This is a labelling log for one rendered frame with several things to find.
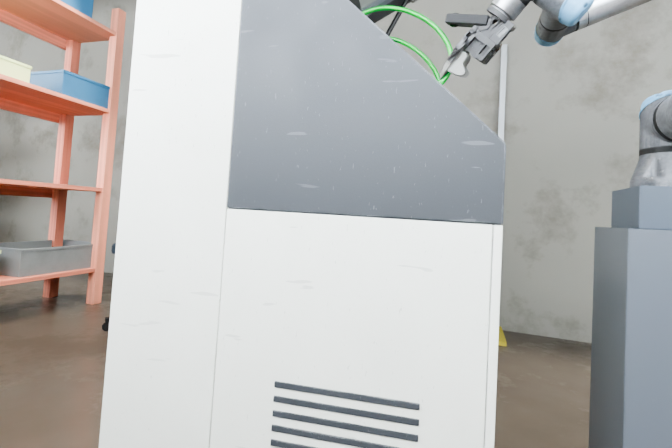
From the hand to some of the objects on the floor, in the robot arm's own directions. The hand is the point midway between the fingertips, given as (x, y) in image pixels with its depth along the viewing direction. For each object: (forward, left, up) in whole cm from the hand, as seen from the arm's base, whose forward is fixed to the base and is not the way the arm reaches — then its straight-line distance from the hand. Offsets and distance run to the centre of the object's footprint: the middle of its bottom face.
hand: (442, 74), depth 108 cm
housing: (+66, -30, -121) cm, 141 cm away
